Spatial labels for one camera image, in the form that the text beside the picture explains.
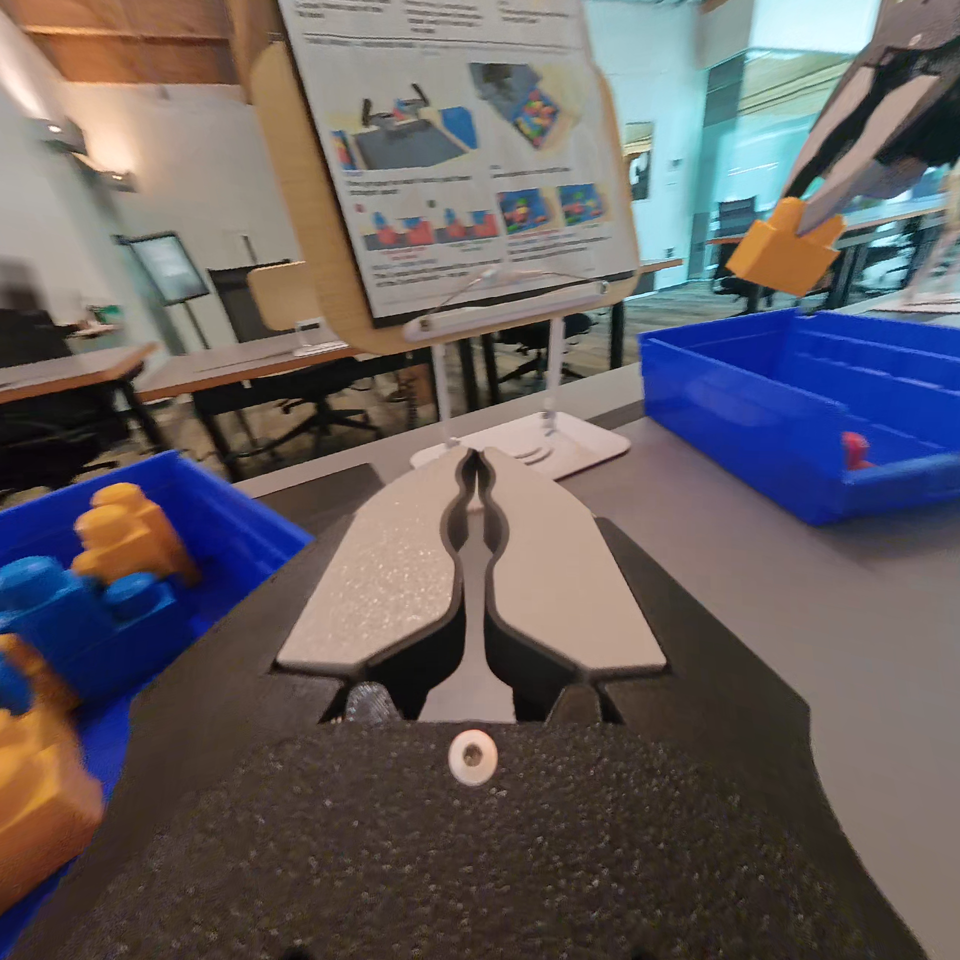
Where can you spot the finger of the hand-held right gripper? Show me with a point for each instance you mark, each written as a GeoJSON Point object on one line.
{"type": "Point", "coordinates": [844, 97]}
{"type": "Point", "coordinates": [877, 135]}

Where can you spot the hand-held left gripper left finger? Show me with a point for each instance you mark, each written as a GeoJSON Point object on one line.
{"type": "Point", "coordinates": [367, 592]}

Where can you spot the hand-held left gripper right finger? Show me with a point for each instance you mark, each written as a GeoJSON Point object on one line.
{"type": "Point", "coordinates": [570, 592]}

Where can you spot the yellow two-stud mega block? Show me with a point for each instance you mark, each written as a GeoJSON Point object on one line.
{"type": "Point", "coordinates": [780, 255]}

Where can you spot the blue bin for built steps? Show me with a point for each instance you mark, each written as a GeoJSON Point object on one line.
{"type": "Point", "coordinates": [225, 525]}

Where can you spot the blue bin with block pile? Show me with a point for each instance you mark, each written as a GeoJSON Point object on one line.
{"type": "Point", "coordinates": [712, 405]}

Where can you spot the cluster of built block steps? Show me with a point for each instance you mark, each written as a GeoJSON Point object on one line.
{"type": "Point", "coordinates": [120, 540]}

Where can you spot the red mega block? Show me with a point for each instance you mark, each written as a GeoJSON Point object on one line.
{"type": "Point", "coordinates": [855, 450]}

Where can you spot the long wooden desk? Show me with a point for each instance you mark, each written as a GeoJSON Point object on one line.
{"type": "Point", "coordinates": [885, 219]}

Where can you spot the instruction sheet on white stand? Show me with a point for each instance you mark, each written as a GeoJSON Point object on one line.
{"type": "Point", "coordinates": [592, 446]}

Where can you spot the black office chair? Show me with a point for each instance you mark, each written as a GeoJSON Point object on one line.
{"type": "Point", "coordinates": [232, 300]}
{"type": "Point", "coordinates": [540, 337]}
{"type": "Point", "coordinates": [739, 217]}

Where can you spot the wooden desk behind stand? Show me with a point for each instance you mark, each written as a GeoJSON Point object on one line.
{"type": "Point", "coordinates": [225, 367]}

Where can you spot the small wooden board stand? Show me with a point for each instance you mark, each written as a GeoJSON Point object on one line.
{"type": "Point", "coordinates": [277, 292]}

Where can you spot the framed notice floor stand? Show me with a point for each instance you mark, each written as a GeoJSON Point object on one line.
{"type": "Point", "coordinates": [169, 262]}

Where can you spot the printed instruction sheet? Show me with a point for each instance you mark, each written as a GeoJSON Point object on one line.
{"type": "Point", "coordinates": [450, 187]}

